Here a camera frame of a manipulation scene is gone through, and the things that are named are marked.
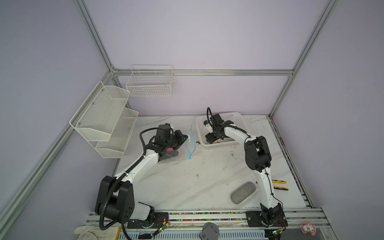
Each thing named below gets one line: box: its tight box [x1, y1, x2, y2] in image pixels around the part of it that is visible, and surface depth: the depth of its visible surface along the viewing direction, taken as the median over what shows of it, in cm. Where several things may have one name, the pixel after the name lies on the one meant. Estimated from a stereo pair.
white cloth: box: [74, 225, 119, 240], surface depth 70 cm
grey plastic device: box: [198, 222, 220, 240], surface depth 71 cm
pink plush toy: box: [300, 220, 317, 236], surface depth 71 cm
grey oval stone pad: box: [230, 181, 256, 204], surface depth 81 cm
